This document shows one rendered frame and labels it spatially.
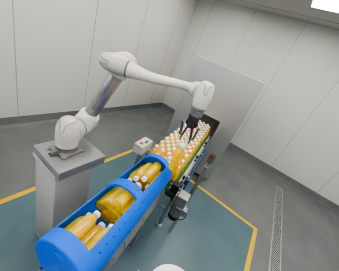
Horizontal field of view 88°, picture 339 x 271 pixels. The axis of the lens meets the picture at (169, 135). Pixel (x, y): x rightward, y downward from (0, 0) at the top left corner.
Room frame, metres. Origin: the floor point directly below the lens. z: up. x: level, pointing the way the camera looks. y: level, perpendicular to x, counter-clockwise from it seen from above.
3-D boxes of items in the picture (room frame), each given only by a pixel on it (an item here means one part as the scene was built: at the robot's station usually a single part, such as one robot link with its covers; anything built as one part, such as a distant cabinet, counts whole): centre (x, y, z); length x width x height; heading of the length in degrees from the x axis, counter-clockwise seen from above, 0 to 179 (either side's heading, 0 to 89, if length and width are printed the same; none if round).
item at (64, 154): (1.00, 0.69, 1.09); 0.22 x 0.18 x 0.06; 162
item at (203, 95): (1.07, -0.10, 1.82); 0.13 x 0.11 x 0.16; 1
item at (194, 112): (1.06, -0.10, 1.71); 0.09 x 0.09 x 0.06
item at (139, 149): (1.50, 0.21, 1.05); 0.20 x 0.10 x 0.10; 165
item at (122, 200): (0.76, 0.10, 1.16); 0.19 x 0.07 x 0.07; 165
